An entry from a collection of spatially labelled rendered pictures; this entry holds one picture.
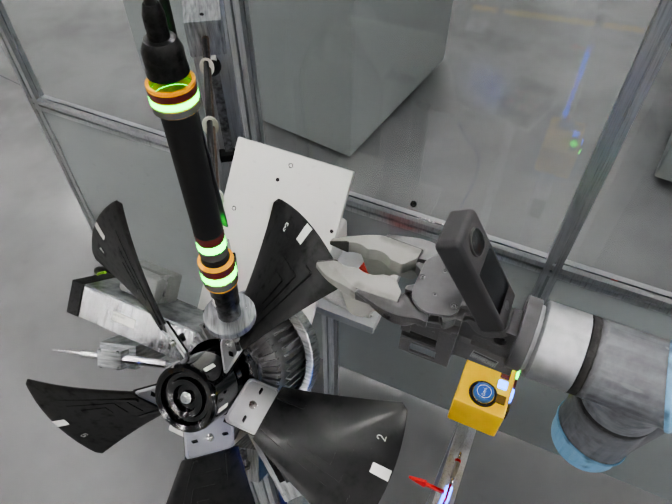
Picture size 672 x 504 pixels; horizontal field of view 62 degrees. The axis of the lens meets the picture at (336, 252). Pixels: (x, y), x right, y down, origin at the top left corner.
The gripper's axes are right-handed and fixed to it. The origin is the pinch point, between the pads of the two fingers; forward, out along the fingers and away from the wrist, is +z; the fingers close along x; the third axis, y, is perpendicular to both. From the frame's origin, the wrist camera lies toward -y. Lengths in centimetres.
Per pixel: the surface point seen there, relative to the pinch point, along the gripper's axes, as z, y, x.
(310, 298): 8.9, 26.1, 10.2
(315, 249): 11.1, 22.7, 16.6
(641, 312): -51, 73, 70
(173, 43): 14.2, -19.3, -0.4
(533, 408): -41, 136, 70
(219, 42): 47, 13, 48
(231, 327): 14.0, 19.9, -2.3
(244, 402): 17, 48, -1
